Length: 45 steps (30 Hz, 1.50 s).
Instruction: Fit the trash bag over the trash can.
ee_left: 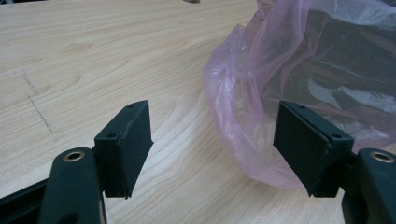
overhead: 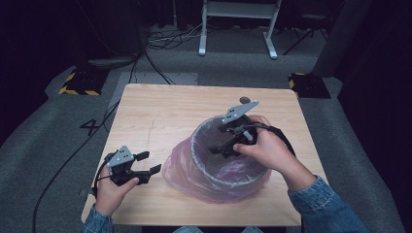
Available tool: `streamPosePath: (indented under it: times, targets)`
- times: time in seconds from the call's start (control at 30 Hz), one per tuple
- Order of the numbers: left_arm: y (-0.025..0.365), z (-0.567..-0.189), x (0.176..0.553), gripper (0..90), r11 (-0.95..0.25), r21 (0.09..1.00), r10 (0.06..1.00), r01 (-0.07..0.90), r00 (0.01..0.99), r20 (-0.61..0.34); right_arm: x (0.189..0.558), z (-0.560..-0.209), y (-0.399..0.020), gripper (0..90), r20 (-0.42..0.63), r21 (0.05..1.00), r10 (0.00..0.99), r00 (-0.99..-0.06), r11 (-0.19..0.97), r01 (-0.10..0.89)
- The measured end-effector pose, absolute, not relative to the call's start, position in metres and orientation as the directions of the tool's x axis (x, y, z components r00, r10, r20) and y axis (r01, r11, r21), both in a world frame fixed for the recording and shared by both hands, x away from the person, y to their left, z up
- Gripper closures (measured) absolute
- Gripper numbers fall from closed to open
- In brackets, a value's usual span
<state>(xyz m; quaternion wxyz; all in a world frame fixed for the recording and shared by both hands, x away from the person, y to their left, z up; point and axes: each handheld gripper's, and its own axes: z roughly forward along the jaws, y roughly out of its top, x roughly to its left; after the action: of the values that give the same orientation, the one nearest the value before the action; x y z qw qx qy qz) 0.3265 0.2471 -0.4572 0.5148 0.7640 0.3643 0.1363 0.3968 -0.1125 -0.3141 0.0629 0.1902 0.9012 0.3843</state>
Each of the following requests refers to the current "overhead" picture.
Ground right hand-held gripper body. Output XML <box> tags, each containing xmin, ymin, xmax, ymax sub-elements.
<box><xmin>220</xmin><ymin>99</ymin><xmax>260</xmax><ymax>152</ymax></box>

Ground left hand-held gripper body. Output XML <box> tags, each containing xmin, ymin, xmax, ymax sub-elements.
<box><xmin>105</xmin><ymin>145</ymin><xmax>146</xmax><ymax>187</ymax></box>

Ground green plastic trash bin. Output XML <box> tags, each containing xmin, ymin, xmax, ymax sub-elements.
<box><xmin>189</xmin><ymin>115</ymin><xmax>270</xmax><ymax>192</ymax></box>

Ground pink plastic trash bag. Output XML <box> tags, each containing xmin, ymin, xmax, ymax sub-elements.
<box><xmin>160</xmin><ymin>115</ymin><xmax>273</xmax><ymax>205</ymax></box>

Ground person's left hand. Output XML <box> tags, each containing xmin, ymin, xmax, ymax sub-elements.
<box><xmin>93</xmin><ymin>176</ymin><xmax>141</xmax><ymax>217</ymax></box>

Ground person's right hand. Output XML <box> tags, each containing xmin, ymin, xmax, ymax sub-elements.
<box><xmin>232</xmin><ymin>115</ymin><xmax>317</xmax><ymax>193</ymax></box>

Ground person's blue jeans legs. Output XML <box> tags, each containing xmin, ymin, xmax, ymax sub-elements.
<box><xmin>173</xmin><ymin>225</ymin><xmax>264</xmax><ymax>233</ymax></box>

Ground black yellow striped base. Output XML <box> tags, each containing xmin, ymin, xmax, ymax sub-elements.
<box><xmin>288</xmin><ymin>72</ymin><xmax>332</xmax><ymax>100</ymax></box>
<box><xmin>58</xmin><ymin>67</ymin><xmax>110</xmax><ymax>97</ymax></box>

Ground black tripod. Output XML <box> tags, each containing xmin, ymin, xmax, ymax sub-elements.
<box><xmin>282</xmin><ymin>13</ymin><xmax>328</xmax><ymax>56</ymax></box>

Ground white metal stand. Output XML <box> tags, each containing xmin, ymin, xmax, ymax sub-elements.
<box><xmin>197</xmin><ymin>0</ymin><xmax>283</xmax><ymax>61</ymax></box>

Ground grey upright column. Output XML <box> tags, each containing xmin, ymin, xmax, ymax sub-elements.
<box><xmin>311</xmin><ymin>0</ymin><xmax>373</xmax><ymax>79</ymax></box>

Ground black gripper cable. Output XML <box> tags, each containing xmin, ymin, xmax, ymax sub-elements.
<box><xmin>91</xmin><ymin>151</ymin><xmax>113</xmax><ymax>198</ymax></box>
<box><xmin>251</xmin><ymin>121</ymin><xmax>296</xmax><ymax>157</ymax></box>

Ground long black floor cable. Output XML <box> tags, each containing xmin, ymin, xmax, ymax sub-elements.
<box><xmin>31</xmin><ymin>100</ymin><xmax>121</xmax><ymax>233</ymax></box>

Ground bundle of floor cables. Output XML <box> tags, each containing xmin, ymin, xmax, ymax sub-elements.
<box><xmin>145</xmin><ymin>22</ymin><xmax>205</xmax><ymax>50</ymax></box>

